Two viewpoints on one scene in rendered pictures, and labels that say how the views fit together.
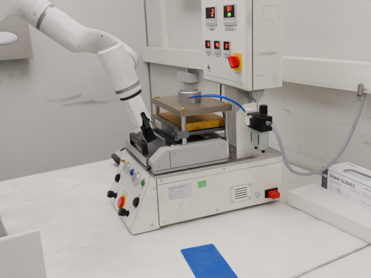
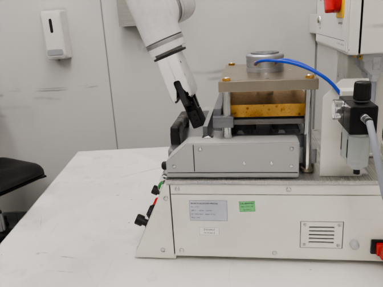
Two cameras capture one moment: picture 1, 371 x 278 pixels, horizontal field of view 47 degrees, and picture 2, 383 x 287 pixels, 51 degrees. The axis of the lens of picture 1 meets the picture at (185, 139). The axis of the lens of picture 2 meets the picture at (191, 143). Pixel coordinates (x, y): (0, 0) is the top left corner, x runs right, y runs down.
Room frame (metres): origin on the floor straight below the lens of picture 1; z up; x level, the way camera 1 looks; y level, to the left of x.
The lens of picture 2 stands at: (0.61, -0.31, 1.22)
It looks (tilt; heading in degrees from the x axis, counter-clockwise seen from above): 17 degrees down; 30
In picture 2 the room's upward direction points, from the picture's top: 3 degrees counter-clockwise
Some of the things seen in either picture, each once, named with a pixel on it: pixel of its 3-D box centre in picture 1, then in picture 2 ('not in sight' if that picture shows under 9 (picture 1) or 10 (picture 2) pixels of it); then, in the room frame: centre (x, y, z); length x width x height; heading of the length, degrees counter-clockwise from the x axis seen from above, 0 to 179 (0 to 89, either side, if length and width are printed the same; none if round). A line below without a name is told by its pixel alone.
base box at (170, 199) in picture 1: (192, 178); (261, 192); (1.42, -0.02, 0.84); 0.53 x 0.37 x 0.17; 112
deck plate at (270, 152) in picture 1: (200, 150); (280, 151); (1.45, -0.05, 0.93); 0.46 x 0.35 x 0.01; 112
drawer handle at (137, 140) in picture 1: (138, 143); (180, 126); (1.37, 0.16, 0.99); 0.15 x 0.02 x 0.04; 22
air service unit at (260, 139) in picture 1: (256, 127); (351, 124); (1.28, -0.22, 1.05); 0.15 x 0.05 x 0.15; 22
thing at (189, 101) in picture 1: (200, 108); (280, 83); (1.43, -0.06, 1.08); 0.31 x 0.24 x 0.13; 22
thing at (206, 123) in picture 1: (190, 113); (264, 91); (1.43, -0.02, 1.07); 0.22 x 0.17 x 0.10; 22
